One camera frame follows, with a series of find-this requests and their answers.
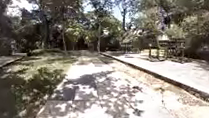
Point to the grey side path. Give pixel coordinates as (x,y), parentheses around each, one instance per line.
(0,61)

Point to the wooden structure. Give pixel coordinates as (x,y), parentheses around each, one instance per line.
(173,47)

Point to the wood of trees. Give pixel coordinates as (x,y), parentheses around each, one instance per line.
(60,20)

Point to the dark kerb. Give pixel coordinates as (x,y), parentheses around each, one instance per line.
(165,79)

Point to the pale paved area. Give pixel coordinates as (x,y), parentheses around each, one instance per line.
(187,73)

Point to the grass strip with fallen leaves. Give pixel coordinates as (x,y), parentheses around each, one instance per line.
(42,76)

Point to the bare dirt strip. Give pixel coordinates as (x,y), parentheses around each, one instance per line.
(179,99)

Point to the grey stone slab path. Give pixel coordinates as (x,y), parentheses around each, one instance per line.
(91,94)

